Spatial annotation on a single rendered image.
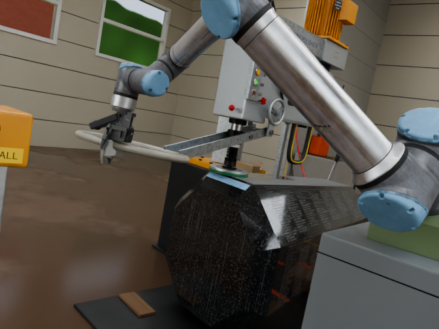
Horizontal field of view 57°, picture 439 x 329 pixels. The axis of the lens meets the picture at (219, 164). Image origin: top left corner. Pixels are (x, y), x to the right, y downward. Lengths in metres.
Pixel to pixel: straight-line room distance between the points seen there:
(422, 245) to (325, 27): 1.76
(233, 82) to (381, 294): 1.33
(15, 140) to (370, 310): 0.97
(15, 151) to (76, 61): 7.80
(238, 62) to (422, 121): 1.21
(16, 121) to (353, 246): 0.91
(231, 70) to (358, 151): 1.29
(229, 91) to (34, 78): 6.19
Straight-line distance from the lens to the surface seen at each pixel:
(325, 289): 1.27
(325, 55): 2.65
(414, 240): 1.28
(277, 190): 2.13
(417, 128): 1.13
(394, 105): 7.38
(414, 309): 1.20
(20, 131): 0.65
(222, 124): 3.10
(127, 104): 1.52
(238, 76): 2.14
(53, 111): 8.27
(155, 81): 1.42
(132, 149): 1.54
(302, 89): 0.95
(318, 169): 5.30
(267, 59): 0.95
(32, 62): 8.04
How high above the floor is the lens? 1.12
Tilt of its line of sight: 6 degrees down
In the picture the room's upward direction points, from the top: 10 degrees clockwise
